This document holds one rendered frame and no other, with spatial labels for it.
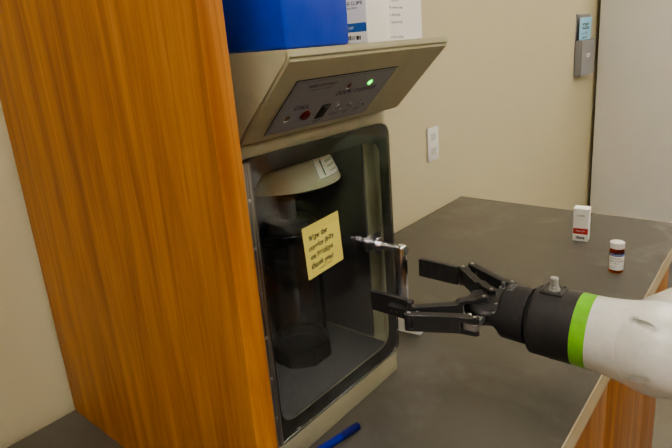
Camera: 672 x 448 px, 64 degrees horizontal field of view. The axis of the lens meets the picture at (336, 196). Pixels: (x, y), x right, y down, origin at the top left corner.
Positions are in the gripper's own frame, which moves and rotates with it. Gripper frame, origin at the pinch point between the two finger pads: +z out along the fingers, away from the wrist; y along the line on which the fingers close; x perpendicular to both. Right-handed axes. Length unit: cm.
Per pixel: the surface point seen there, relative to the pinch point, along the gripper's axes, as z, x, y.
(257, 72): -1.3, -34.6, 26.7
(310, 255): 4.5, -9.4, 15.5
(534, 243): 7, 20, -76
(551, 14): 49, -42, -209
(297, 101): -1.3, -31.0, 21.3
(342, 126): 5.7, -25.3, 5.3
